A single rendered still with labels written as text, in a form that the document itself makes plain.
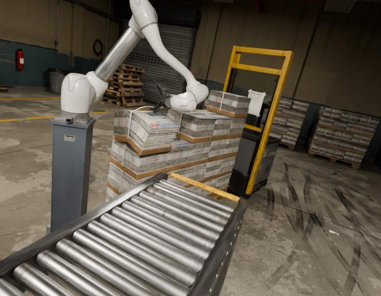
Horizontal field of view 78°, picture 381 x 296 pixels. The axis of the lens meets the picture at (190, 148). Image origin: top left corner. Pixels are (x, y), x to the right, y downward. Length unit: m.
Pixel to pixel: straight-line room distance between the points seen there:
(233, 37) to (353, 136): 4.80
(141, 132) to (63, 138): 0.46
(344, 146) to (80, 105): 6.28
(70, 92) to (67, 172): 0.50
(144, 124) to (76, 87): 0.45
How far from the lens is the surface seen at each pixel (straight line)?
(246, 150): 3.23
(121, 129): 1.76
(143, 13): 1.49
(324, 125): 6.77
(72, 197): 1.74
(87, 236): 0.95
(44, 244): 0.94
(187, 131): 2.11
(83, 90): 1.53
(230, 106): 2.55
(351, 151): 6.98
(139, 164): 1.72
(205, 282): 0.85
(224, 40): 8.94
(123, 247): 0.93
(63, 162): 1.64
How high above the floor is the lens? 1.40
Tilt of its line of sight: 17 degrees down
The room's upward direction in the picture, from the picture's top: 12 degrees clockwise
